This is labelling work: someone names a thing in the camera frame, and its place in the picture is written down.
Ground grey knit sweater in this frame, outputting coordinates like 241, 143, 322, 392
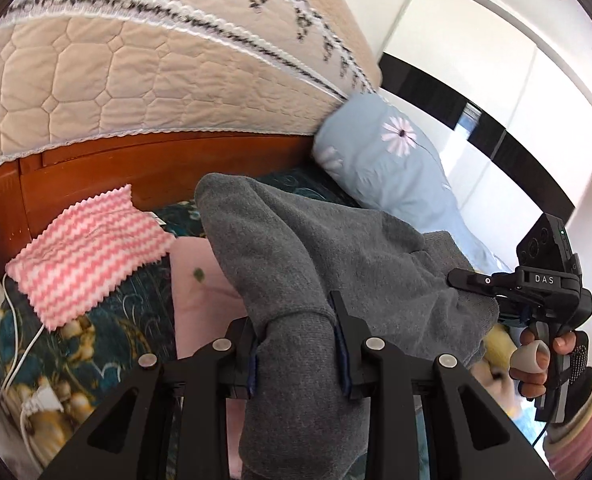
194, 172, 501, 480

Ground right hand holding gripper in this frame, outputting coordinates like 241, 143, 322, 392
509, 328, 576, 399

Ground pink yellow fleece garment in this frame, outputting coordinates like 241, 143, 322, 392
409, 324, 548, 441

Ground pink fleece folded garment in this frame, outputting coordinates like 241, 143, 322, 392
170, 237, 257, 479

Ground teal floral bed blanket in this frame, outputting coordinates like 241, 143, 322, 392
0, 167, 362, 480

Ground pink white zigzag cloth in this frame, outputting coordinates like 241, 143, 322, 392
5, 184, 174, 330

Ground light blue flower pillow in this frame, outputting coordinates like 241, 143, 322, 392
312, 93, 508, 274

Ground red-brown wooden headboard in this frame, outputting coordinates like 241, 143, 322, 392
0, 132, 313, 273

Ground beige quilted headboard cover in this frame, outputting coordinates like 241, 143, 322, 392
0, 0, 381, 165

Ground white charger cable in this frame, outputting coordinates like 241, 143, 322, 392
0, 268, 66, 470

